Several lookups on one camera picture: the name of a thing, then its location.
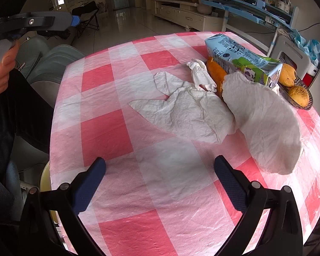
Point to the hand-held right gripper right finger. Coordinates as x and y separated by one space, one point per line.
228 184

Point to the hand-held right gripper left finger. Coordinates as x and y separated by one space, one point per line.
92 184

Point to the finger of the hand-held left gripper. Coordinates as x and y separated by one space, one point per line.
42 21

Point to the yellow plastic basin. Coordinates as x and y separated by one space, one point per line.
45 178

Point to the blue green drink carton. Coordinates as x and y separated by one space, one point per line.
229 50

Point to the grey-green leather chair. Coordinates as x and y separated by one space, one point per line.
56 66

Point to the pink white checkered tablecloth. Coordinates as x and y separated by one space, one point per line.
160 165

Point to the person's dark clothing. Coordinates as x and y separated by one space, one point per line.
21 117

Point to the woven fruit basket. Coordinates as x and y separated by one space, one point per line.
285 92

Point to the red container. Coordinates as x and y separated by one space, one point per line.
308 81

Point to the cream TV cabinet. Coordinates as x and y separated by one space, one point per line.
181 13

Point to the white plastic stool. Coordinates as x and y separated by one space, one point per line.
290 48

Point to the blue patterned cloth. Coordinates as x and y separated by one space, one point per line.
313 49

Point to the beige kettlebell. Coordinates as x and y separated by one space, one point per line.
204 8

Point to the blue study desk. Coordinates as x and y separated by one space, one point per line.
229 4

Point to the small blue box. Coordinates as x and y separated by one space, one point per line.
260 4

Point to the white pen holder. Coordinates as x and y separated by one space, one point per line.
282 5

